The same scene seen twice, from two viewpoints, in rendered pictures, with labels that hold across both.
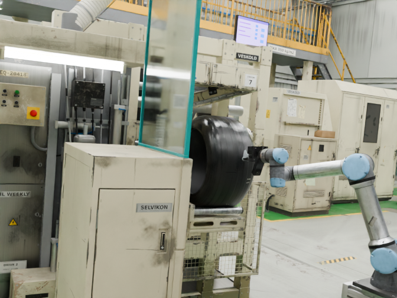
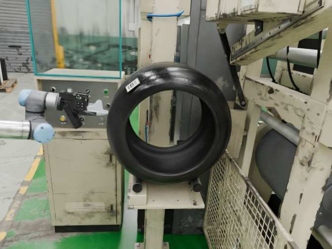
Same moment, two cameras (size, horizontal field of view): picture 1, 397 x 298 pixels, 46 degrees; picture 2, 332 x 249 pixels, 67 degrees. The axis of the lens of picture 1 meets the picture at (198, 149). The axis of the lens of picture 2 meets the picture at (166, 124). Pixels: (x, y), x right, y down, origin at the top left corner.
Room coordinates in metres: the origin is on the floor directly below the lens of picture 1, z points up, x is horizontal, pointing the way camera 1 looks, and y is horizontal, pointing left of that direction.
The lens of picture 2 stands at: (3.22, -1.15, 1.56)
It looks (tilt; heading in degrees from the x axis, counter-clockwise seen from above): 20 degrees down; 111
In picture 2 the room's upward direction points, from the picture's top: 4 degrees clockwise
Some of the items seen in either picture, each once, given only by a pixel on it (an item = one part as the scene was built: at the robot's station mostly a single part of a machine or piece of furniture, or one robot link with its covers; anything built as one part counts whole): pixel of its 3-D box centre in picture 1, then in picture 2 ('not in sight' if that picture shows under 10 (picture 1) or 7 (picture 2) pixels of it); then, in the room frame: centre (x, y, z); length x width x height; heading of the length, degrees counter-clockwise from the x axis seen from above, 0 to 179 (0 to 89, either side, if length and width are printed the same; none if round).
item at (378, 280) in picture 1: (387, 275); not in sight; (2.16, -0.94, 0.77); 0.15 x 0.15 x 0.10
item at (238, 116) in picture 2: not in sight; (225, 128); (3.05, 0.30, 1.05); 0.20 x 0.15 x 0.30; 117
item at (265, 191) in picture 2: not in sight; (266, 175); (3.36, 0.67, 0.61); 0.33 x 0.06 x 0.86; 27
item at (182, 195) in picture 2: (202, 222); (163, 185); (2.81, -0.07, 0.80); 0.37 x 0.36 x 0.02; 27
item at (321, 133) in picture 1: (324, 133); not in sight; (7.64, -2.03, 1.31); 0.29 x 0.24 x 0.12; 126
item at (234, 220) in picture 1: (214, 221); (137, 179); (2.69, -0.13, 0.84); 0.36 x 0.09 x 0.06; 117
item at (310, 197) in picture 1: (302, 174); not in sight; (7.56, -1.73, 0.62); 0.91 x 0.58 x 1.25; 126
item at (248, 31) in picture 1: (250, 38); not in sight; (6.81, -0.61, 2.60); 0.60 x 0.05 x 0.55; 126
